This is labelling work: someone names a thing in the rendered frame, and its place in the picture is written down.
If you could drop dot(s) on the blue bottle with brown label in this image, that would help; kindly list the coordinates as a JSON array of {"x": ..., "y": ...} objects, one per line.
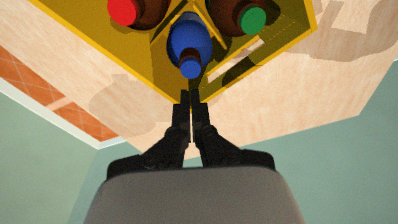
[{"x": 188, "y": 44}]

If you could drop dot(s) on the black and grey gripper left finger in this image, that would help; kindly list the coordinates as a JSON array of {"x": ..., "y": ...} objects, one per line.
[{"x": 169, "y": 151}]

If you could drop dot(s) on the brown bottle with green cap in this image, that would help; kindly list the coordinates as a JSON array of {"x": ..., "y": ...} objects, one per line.
[{"x": 236, "y": 18}]

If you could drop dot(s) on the brown bottle with red cap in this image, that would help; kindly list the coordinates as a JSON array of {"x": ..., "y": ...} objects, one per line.
[{"x": 141, "y": 15}]

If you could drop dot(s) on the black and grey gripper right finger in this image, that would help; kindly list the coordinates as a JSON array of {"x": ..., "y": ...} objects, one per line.
[{"x": 218, "y": 150}]

